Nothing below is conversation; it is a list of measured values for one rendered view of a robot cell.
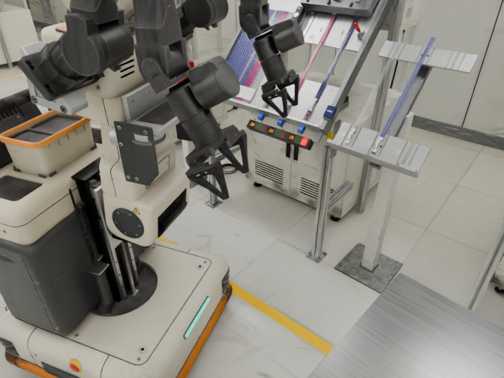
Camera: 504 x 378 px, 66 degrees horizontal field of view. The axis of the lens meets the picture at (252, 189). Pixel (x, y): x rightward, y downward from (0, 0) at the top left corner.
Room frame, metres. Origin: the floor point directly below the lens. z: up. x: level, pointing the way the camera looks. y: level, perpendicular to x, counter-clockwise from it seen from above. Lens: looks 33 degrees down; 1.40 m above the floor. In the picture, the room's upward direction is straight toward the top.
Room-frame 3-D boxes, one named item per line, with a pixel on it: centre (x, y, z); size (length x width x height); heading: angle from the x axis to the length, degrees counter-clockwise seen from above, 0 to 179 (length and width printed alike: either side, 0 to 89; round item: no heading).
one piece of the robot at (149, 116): (0.93, 0.23, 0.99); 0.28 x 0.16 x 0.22; 159
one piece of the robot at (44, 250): (1.06, 0.59, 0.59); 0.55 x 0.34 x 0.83; 159
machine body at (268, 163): (2.20, -0.43, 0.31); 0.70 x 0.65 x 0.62; 51
